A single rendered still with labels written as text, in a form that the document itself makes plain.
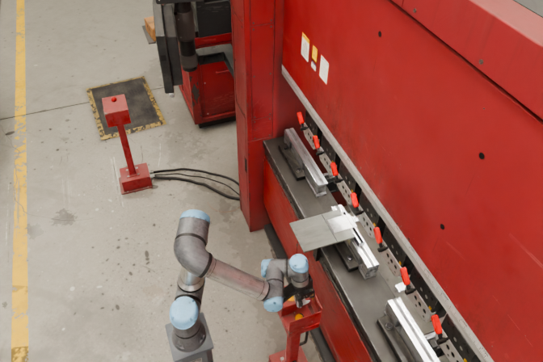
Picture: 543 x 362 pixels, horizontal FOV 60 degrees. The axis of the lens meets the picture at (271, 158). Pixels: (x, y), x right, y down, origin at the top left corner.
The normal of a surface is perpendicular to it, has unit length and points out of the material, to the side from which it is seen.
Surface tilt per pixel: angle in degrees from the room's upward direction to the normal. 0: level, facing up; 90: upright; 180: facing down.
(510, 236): 90
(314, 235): 0
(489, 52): 90
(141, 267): 0
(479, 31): 90
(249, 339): 0
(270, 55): 90
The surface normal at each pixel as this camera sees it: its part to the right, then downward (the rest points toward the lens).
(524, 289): -0.94, 0.22
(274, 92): 0.34, 0.64
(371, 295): 0.01, -0.73
